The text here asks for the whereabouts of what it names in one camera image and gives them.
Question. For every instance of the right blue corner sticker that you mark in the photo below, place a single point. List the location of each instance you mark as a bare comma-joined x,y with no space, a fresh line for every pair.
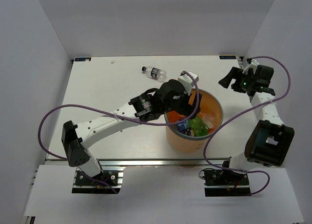
227,57

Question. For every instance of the green plastic bottle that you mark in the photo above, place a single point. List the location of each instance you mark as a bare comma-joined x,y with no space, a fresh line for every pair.
198,127

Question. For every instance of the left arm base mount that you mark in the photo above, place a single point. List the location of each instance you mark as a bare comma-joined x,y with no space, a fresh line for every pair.
109,181

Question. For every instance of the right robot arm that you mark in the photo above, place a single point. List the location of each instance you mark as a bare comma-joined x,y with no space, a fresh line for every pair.
270,140

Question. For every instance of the blue corner sticker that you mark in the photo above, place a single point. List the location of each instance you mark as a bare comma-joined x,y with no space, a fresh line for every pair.
227,57
82,59

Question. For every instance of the aluminium rail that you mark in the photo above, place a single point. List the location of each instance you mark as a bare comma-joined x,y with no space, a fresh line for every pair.
241,62
151,162

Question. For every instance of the orange bin grey rim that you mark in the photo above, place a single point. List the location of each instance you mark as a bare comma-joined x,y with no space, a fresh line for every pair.
188,143

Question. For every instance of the clear bottle blue label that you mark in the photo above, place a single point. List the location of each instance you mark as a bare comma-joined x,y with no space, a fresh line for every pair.
184,127

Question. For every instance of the aluminium right side rail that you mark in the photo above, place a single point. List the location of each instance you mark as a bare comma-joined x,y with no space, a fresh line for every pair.
241,62

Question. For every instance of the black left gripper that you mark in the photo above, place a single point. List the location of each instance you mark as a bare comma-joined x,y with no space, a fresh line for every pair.
189,110

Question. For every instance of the clear bottle black label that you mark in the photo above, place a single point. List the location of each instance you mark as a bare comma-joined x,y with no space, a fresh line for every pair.
154,73

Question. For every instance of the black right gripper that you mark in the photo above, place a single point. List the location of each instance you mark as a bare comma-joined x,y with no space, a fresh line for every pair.
236,73

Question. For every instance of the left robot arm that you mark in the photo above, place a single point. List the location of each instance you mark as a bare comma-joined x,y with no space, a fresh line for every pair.
173,95

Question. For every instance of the left blue corner sticker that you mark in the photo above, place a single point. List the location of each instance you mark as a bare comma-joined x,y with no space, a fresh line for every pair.
82,59

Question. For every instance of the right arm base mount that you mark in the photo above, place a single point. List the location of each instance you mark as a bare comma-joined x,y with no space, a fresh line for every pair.
224,183

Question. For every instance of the clear bottle red label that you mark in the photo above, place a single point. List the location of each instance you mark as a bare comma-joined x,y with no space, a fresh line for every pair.
209,120

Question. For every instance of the aluminium front rail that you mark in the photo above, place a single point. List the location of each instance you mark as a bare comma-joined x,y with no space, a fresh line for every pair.
151,162

